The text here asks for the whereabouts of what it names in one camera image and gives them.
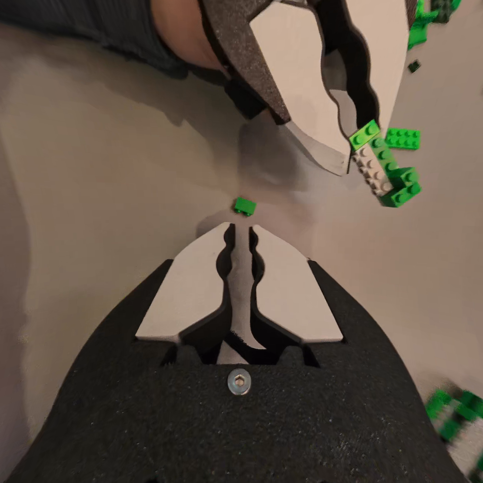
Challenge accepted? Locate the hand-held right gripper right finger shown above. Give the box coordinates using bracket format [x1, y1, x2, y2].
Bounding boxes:
[247, 225, 345, 366]

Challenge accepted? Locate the flat green brick plate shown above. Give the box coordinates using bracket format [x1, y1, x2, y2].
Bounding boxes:
[385, 128, 421, 151]

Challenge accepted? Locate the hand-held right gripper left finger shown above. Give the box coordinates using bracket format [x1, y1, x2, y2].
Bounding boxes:
[135, 223, 236, 365]

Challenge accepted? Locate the blocky green grey brick build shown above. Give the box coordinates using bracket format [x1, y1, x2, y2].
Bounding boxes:
[424, 387, 483, 478]

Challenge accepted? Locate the scatter of small bricks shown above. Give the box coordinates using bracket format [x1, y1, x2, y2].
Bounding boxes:
[408, 0, 463, 51]

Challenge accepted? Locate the long green grey brick assembly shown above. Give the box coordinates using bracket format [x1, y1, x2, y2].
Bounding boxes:
[348, 119, 422, 209]

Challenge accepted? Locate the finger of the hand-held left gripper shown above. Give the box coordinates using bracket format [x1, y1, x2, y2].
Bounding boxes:
[315, 0, 411, 129]
[249, 0, 351, 177]

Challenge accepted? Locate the tiny green brick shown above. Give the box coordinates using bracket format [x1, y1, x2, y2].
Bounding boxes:
[234, 197, 258, 217]

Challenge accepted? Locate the person's left forearm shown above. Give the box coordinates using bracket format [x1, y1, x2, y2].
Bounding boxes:
[0, 0, 227, 78]

